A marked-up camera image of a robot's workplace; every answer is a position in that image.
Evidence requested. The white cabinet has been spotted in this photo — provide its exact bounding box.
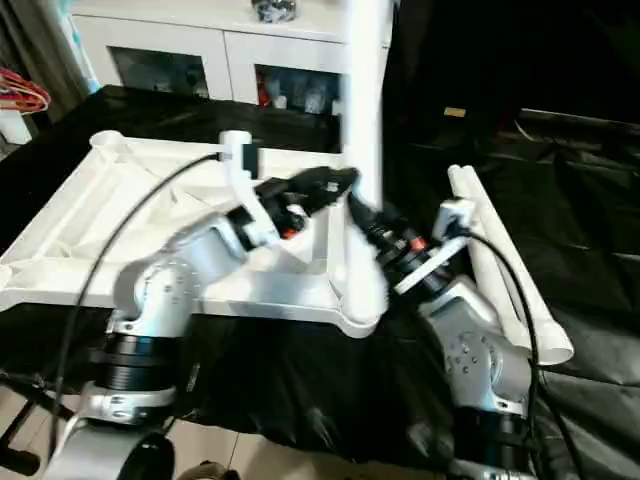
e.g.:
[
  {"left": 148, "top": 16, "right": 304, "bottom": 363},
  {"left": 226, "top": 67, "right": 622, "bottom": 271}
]
[{"left": 68, "top": 0, "right": 401, "bottom": 113}]

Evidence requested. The grey crumpled bundle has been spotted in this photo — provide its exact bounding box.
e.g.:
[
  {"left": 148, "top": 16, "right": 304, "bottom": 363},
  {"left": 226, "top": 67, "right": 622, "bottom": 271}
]
[{"left": 252, "top": 0, "right": 300, "bottom": 25}]

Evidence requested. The black metal stand frame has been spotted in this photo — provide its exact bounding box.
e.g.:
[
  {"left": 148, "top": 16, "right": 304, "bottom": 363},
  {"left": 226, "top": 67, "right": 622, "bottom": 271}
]
[{"left": 0, "top": 370, "right": 63, "bottom": 477}]

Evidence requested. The white plastic table top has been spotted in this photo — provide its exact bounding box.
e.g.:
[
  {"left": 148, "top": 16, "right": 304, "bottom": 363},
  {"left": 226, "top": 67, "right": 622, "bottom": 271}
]
[{"left": 0, "top": 130, "right": 389, "bottom": 339}]

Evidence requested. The black plastic mat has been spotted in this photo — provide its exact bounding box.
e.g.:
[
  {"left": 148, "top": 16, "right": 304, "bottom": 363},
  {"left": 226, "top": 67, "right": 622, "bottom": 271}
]
[{"left": 0, "top": 85, "right": 640, "bottom": 476}]

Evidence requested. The white plastic table leg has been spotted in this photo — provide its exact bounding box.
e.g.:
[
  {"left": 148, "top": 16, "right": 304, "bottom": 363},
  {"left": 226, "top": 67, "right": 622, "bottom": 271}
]
[
  {"left": 447, "top": 165, "right": 541, "bottom": 351},
  {"left": 328, "top": 0, "right": 393, "bottom": 326},
  {"left": 458, "top": 165, "right": 578, "bottom": 363}
]

